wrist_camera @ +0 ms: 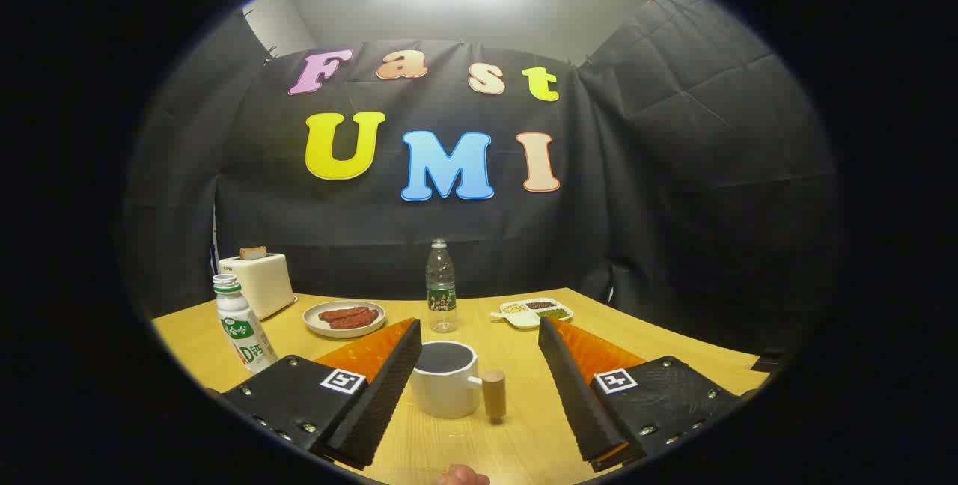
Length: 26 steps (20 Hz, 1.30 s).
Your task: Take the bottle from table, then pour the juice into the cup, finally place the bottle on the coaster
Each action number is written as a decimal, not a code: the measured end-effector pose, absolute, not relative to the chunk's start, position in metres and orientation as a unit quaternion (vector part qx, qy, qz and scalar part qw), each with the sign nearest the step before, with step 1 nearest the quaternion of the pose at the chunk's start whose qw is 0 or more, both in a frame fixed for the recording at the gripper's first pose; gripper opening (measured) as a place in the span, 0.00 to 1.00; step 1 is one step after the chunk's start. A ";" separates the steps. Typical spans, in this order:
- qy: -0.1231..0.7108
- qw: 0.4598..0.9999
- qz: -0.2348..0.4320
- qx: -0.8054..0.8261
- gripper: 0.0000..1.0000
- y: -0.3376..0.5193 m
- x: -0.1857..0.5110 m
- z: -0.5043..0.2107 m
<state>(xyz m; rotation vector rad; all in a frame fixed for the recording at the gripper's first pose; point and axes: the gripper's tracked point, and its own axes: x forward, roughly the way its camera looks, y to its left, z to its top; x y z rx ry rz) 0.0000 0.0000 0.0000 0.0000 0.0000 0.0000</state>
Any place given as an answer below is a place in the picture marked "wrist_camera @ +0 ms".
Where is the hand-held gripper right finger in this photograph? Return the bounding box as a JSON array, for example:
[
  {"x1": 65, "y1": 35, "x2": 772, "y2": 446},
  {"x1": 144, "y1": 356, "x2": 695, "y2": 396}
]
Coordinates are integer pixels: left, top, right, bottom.
[{"x1": 537, "y1": 315, "x2": 753, "y2": 473}]

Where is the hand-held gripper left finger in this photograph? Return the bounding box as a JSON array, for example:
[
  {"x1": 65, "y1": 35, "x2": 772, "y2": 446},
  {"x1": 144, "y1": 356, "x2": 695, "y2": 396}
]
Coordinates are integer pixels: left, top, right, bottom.
[{"x1": 213, "y1": 318, "x2": 424, "y2": 471}]

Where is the white cup wooden handle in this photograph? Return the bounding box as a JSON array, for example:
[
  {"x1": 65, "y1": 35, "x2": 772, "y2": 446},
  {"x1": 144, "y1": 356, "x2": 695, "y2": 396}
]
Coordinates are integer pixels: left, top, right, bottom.
[{"x1": 409, "y1": 341, "x2": 507, "y2": 424}]

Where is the white juice bottle green label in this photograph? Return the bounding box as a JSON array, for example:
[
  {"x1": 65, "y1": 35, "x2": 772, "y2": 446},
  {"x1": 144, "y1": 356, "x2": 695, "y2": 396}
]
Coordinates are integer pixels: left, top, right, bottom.
[{"x1": 213, "y1": 274, "x2": 279, "y2": 375}]

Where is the clear plastic water bottle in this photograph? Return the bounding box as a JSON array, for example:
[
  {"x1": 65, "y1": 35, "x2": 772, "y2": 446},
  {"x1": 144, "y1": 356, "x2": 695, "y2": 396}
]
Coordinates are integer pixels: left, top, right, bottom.
[{"x1": 426, "y1": 238, "x2": 457, "y2": 334}]

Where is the white divided dish with beans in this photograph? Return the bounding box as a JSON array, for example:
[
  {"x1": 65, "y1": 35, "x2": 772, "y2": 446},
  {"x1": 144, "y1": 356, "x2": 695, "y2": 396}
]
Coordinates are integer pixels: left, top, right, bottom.
[{"x1": 491, "y1": 298, "x2": 574, "y2": 329}]

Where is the white round plate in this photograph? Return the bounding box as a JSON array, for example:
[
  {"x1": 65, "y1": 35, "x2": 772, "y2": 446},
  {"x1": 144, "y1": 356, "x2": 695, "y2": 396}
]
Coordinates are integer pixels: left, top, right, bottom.
[{"x1": 302, "y1": 300, "x2": 387, "y2": 339}]

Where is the wooden table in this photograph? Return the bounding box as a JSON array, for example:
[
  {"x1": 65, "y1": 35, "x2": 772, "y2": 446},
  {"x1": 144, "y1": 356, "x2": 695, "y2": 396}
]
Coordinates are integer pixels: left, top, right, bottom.
[{"x1": 150, "y1": 288, "x2": 783, "y2": 485}]

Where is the cream toaster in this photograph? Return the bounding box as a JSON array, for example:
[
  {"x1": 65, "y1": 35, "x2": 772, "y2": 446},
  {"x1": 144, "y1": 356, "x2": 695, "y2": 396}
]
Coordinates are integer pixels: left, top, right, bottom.
[{"x1": 218, "y1": 251, "x2": 298, "y2": 321}]

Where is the black backdrop cloth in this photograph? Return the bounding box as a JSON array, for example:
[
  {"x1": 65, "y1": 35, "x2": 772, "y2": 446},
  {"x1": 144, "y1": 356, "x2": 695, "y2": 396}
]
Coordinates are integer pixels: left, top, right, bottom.
[{"x1": 123, "y1": 0, "x2": 839, "y2": 366}]

